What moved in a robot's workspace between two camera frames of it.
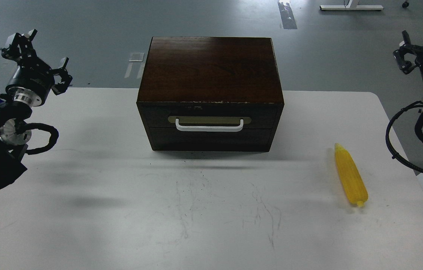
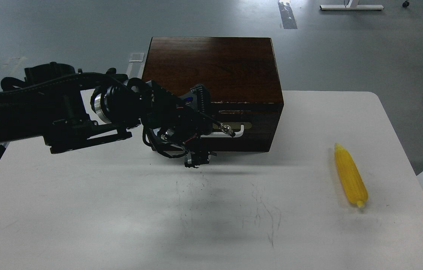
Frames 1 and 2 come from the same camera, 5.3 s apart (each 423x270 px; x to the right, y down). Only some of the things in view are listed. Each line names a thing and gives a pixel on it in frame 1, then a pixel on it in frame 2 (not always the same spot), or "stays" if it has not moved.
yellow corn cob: x=351 y=178 stays
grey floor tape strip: x=287 y=15 stays
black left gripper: x=33 y=79 to x=174 y=126
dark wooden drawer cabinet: x=211 y=94 stays
